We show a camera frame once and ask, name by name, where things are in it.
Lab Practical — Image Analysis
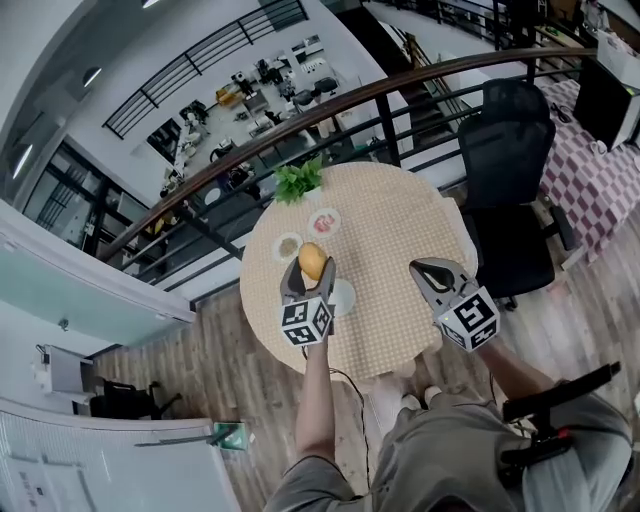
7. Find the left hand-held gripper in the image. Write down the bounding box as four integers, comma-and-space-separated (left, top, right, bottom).
278, 255, 337, 350

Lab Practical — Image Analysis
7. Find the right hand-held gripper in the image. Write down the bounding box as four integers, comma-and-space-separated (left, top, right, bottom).
408, 256, 502, 355

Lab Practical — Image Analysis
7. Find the person's right forearm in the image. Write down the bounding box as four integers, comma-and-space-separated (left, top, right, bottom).
477, 337, 556, 401

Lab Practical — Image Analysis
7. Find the person's left forearm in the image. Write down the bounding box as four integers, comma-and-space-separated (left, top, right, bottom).
294, 335, 335, 464

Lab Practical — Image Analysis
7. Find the small white plate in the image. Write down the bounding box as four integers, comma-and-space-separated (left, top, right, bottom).
307, 207, 343, 241
272, 231, 305, 265

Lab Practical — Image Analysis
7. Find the round table beige checked cloth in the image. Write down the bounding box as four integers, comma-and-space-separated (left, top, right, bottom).
238, 160, 479, 381

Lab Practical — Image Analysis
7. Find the green potted plant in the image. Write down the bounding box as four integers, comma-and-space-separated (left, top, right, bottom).
273, 155, 325, 206

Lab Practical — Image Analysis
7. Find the black mesh office chair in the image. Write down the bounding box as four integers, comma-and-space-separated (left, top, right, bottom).
457, 78, 577, 311

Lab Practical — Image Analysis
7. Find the black body harness rig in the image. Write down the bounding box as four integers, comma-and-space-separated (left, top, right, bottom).
499, 362, 624, 489

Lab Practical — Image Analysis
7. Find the black railing brown handrail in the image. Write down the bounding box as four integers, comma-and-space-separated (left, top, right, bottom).
94, 47, 601, 294

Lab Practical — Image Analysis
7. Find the green floor box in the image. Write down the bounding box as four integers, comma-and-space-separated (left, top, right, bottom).
213, 421, 249, 451

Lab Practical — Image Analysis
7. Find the pink checkered cloth table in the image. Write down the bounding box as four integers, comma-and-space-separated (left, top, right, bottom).
535, 79, 640, 265

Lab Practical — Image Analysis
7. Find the person's grey clothing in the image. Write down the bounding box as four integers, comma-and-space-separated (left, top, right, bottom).
268, 387, 635, 512

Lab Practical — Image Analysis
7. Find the small black chair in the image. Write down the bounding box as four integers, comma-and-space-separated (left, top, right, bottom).
89, 377, 184, 422

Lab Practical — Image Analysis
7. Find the frosted glass door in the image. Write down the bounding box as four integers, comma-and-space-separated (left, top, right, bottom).
0, 199, 197, 346

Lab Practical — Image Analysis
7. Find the white box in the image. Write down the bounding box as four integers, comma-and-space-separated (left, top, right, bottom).
33, 342, 95, 397

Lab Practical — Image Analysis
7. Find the black horizontal bar railing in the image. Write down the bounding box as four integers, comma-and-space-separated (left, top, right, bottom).
102, 0, 310, 140

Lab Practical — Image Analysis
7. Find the black stair railing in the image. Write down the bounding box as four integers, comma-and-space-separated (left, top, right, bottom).
362, 0, 601, 51

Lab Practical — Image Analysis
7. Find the white plastic basket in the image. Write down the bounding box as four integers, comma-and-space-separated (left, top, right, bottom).
596, 28, 640, 81

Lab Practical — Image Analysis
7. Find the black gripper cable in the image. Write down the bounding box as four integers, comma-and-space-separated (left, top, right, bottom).
299, 347, 374, 501

